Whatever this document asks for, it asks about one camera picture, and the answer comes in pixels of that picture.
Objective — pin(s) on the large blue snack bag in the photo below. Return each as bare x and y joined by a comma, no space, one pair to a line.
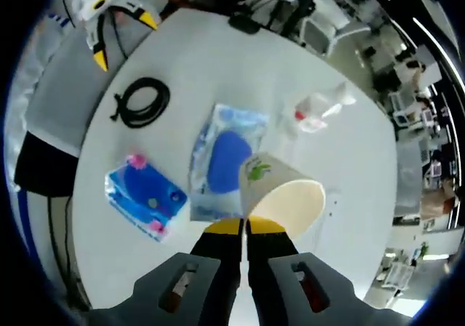
225,148

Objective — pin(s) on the clear plastic water bottle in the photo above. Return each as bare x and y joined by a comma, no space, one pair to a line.
312,108

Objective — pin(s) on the white paper cup green print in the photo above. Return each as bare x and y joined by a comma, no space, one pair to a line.
265,181

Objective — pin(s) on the blue tissue pack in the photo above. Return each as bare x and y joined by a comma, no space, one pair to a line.
145,191

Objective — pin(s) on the white office chair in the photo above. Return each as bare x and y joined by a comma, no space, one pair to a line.
321,33

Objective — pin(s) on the white table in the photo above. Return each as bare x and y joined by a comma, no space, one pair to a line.
203,68

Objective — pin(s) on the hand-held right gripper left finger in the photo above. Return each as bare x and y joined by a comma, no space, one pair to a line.
218,268

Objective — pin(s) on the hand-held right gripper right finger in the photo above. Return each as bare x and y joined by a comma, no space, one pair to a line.
269,268

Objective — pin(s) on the dark blue chair headrest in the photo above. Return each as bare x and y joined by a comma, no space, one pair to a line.
244,24

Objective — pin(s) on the dark cloth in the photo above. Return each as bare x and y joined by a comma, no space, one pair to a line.
47,166

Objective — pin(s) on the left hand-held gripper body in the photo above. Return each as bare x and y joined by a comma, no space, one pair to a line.
96,1

